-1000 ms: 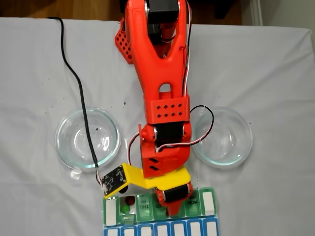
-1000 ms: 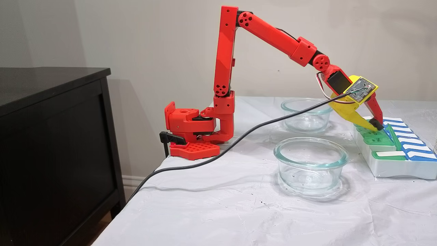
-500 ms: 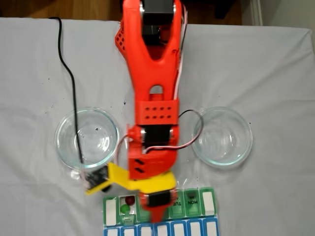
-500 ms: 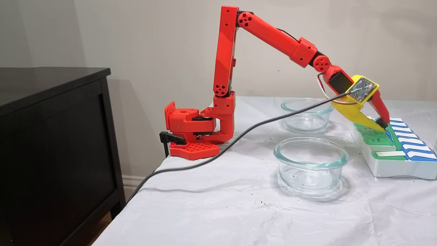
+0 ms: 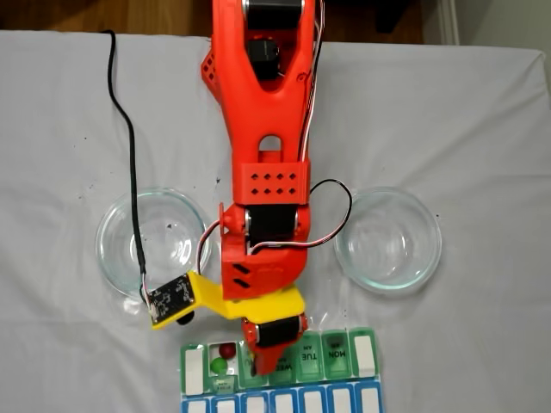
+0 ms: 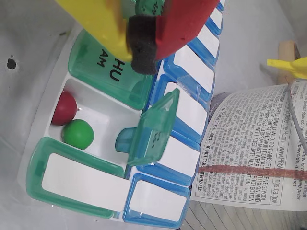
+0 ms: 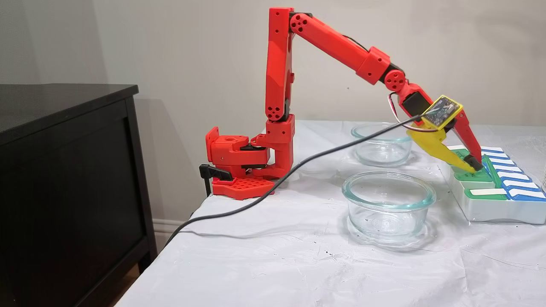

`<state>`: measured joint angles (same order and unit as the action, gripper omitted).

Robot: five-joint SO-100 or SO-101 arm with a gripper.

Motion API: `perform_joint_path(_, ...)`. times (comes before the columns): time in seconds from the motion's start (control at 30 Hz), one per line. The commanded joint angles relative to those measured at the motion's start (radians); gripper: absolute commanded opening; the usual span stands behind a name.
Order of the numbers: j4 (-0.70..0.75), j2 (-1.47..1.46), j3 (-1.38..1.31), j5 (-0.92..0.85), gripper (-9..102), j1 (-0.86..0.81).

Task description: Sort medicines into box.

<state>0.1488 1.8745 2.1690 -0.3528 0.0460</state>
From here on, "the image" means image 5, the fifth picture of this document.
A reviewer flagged glass bowl for red balls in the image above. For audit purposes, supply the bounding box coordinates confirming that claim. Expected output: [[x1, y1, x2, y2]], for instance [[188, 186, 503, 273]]
[[334, 185, 443, 296]]

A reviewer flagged thin servo wire bundle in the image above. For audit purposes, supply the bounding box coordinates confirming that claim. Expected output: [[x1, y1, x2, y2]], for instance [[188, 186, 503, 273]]
[[195, 179, 354, 276]]

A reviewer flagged white tablecloth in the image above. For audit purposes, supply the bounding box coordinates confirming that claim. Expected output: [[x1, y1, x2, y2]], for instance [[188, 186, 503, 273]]
[[0, 28, 551, 413]]

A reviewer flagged dark wooden furniture piece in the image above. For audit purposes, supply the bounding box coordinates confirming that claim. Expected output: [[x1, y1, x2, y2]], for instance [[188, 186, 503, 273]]
[[375, 0, 425, 34]]

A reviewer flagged weekly pill organizer box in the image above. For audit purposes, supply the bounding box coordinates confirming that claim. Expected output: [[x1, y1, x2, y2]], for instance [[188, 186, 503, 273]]
[[178, 326, 384, 413]]

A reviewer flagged glass bowl for green balls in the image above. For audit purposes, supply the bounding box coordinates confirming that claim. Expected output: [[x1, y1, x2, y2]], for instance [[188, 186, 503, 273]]
[[95, 185, 213, 300]]

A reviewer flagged thick black camera cable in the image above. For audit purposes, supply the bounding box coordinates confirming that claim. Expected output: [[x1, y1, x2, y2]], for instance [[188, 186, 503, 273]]
[[102, 28, 152, 302]]

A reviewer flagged white wall baseboard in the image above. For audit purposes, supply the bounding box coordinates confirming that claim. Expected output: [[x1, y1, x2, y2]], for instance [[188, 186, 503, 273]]
[[430, 0, 461, 46]]

